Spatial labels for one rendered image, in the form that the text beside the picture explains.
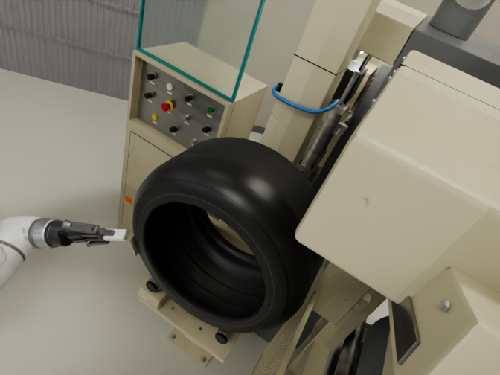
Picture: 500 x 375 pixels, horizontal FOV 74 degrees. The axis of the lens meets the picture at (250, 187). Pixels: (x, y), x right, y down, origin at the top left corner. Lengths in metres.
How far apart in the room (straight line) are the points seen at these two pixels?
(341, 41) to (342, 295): 0.79
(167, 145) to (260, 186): 1.07
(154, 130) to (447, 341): 1.70
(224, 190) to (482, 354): 0.58
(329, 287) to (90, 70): 3.33
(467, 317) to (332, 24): 0.77
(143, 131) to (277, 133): 0.98
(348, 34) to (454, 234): 0.67
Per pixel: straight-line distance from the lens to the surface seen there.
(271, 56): 3.68
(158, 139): 1.80
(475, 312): 0.29
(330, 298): 1.24
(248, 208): 0.74
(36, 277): 2.31
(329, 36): 0.94
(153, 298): 1.21
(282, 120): 1.03
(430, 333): 0.32
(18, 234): 1.17
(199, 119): 1.65
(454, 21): 1.45
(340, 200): 0.34
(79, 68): 3.97
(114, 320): 2.13
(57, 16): 3.86
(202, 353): 2.09
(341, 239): 0.36
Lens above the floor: 1.90
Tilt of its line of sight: 37 degrees down
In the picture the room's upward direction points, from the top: 22 degrees clockwise
